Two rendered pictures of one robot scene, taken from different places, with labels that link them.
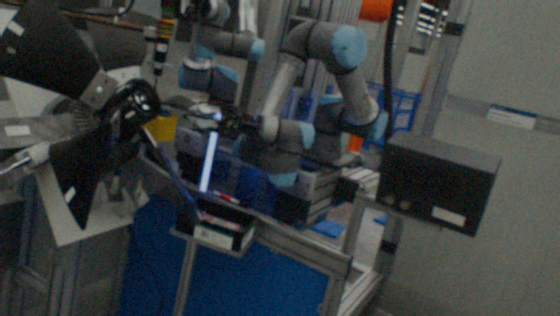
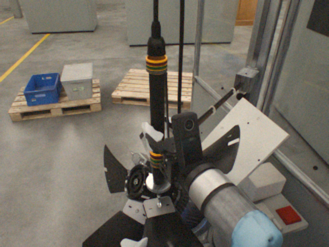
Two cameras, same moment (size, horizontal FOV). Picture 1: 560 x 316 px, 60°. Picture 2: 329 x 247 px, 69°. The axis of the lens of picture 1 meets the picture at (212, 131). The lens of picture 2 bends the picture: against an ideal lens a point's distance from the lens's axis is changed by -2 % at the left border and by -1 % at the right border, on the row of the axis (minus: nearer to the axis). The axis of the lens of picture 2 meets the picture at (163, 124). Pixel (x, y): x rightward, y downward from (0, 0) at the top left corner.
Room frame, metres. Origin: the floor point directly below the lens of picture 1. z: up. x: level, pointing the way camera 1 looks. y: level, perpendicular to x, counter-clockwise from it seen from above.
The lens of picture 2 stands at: (1.63, -0.18, 1.83)
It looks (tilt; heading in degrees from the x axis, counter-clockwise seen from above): 35 degrees down; 129
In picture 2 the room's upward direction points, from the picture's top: straight up
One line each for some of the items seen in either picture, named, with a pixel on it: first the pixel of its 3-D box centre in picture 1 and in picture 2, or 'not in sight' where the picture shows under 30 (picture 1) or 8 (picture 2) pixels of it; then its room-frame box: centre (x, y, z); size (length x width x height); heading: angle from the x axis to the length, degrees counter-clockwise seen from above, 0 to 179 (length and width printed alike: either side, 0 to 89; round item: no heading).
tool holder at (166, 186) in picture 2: (158, 48); (160, 169); (1.32, 0.19, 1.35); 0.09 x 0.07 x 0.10; 92
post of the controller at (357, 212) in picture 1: (354, 223); not in sight; (1.34, -0.46, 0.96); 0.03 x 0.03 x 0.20; 57
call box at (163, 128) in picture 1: (151, 125); not in sight; (1.79, 0.23, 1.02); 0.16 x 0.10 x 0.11; 57
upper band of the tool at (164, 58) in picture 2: not in sight; (156, 64); (1.32, 0.18, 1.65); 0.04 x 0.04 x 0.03
